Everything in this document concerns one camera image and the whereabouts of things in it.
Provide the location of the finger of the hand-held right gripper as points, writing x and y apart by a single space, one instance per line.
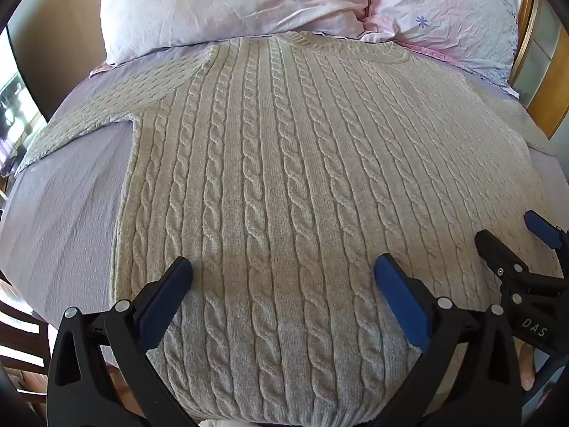
543 227
498 251

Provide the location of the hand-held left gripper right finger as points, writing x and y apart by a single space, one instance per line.
400 298

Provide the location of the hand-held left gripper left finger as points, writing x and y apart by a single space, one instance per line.
156 309

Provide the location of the person's right hand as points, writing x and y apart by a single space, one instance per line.
527 369

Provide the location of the wooden headboard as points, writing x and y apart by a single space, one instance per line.
547 111

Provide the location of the dark wooden chair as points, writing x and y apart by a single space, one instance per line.
22 342

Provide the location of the lavender bed sheet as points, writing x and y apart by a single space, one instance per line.
66 195

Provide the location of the small floral pink pillow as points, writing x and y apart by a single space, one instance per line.
444 13

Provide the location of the large floral pink pillow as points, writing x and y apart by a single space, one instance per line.
213 4

